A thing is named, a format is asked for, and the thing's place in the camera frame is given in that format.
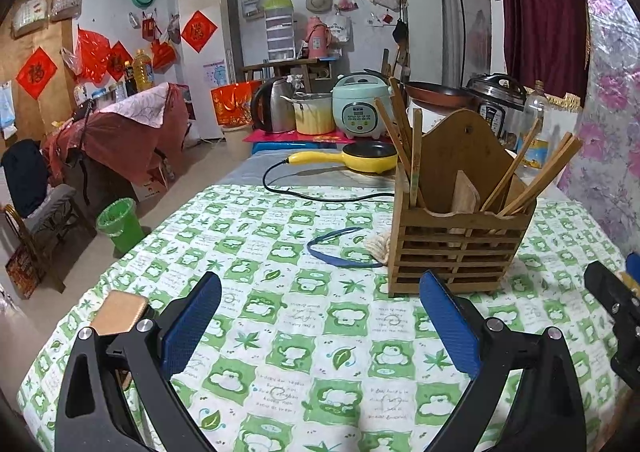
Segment red mat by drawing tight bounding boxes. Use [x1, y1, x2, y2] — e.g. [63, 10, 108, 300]
[243, 129, 351, 143]

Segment copper frying pan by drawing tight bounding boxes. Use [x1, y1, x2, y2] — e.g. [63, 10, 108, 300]
[365, 69, 476, 108]

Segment black silver pressure cooker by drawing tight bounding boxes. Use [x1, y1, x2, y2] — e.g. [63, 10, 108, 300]
[465, 73, 528, 148]

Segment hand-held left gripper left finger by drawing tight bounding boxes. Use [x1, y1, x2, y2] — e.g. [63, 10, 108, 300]
[54, 272, 222, 452]

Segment yellow electric frying pan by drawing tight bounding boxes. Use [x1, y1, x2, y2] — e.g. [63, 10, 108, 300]
[287, 141, 398, 175]

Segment white patterned cloth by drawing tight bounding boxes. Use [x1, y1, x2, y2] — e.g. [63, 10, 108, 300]
[102, 83, 173, 129]

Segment steel pot with lid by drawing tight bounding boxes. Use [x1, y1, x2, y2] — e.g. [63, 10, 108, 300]
[292, 92, 335, 135]

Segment green waste bin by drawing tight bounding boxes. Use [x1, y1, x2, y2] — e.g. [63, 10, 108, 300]
[95, 198, 146, 254]

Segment steel electric kettle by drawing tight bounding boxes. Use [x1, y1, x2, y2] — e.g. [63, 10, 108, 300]
[250, 76, 297, 134]

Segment white printed tote bag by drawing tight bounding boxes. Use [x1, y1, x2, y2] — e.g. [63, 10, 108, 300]
[327, 12, 353, 44]

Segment red diamond paper decoration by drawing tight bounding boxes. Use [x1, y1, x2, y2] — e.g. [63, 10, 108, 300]
[107, 41, 135, 80]
[180, 9, 218, 54]
[15, 47, 58, 100]

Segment white electric hotplate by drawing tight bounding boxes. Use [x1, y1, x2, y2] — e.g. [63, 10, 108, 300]
[407, 104, 446, 126]

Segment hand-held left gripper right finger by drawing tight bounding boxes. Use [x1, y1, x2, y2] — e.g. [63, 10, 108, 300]
[419, 270, 587, 452]

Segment cream fringed cloth piece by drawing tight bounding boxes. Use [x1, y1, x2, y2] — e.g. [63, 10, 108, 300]
[364, 232, 391, 265]

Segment wooden chopstick holder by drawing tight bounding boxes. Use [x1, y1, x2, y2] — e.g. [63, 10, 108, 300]
[387, 108, 538, 298]

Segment grey table cloth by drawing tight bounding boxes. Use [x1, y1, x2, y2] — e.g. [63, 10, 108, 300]
[220, 147, 401, 194]

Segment blue mat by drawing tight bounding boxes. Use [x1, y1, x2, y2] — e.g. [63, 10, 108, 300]
[252, 142, 346, 156]

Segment red furniture cover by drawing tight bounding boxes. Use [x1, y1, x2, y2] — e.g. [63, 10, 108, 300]
[42, 82, 193, 193]

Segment white patterned handbag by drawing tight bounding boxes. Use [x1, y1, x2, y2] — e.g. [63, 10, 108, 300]
[11, 0, 48, 38]

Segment dark red curtain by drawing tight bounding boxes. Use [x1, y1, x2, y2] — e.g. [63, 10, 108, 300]
[492, 0, 593, 100]

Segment wooden bench shelf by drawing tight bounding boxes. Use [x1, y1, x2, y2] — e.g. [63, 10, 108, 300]
[242, 57, 336, 88]

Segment blue white sticker sheet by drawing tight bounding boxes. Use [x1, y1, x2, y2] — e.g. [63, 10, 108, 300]
[202, 59, 227, 85]

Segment cardboard box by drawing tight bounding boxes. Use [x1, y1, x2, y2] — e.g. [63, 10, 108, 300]
[132, 167, 176, 203]

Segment clear plastic handbag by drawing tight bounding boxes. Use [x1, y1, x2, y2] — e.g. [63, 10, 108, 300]
[49, 0, 83, 23]

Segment large red hanging bag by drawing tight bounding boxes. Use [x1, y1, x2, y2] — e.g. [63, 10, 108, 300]
[151, 39, 177, 72]

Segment bunch of wooden chopsticks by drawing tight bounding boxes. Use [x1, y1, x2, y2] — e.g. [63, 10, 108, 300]
[375, 77, 584, 220]

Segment plastic drawer tower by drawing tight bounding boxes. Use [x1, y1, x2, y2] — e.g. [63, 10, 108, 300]
[262, 0, 296, 64]

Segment white refrigerator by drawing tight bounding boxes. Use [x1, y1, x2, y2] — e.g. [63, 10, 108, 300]
[177, 0, 246, 140]

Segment blue white hanging pack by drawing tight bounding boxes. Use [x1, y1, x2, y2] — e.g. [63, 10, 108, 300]
[0, 79, 18, 140]

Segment blue cable loop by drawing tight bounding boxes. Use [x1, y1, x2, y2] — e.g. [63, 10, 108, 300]
[305, 227, 386, 269]

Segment green checked tablecloth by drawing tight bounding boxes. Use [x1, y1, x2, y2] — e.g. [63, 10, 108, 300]
[15, 182, 640, 452]

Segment black power cable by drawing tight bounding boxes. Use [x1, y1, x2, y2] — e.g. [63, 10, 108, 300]
[263, 159, 396, 203]

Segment wooden block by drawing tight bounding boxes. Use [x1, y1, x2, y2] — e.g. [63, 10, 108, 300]
[90, 289, 151, 338]

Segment red gift bag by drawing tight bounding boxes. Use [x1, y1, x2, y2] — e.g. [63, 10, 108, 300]
[211, 81, 263, 127]

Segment pink thermos flask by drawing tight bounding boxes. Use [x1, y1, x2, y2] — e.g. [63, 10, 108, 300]
[302, 16, 333, 60]

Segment black jacket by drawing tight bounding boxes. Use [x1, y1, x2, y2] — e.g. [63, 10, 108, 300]
[1, 139, 51, 205]

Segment mint green rice cooker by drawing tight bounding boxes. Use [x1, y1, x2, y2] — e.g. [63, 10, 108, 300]
[331, 72, 393, 140]

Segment wooden wall panel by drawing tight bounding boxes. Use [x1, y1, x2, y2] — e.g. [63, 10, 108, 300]
[0, 0, 88, 143]

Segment leaning wooden sticks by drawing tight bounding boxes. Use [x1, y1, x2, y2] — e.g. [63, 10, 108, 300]
[381, 48, 401, 80]

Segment clear plastic oil bottle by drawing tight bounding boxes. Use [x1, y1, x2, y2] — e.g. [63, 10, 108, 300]
[520, 80, 556, 170]

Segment red plastic bags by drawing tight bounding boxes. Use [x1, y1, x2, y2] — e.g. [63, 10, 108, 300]
[75, 27, 113, 83]

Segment large yellow oil bottle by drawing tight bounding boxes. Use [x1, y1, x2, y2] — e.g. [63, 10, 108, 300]
[132, 48, 153, 92]

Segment chair with grey cushion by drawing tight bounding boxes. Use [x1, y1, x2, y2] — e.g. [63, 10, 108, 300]
[2, 182, 96, 283]

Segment orange patterned box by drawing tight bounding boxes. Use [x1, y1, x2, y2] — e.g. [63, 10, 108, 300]
[5, 244, 46, 300]

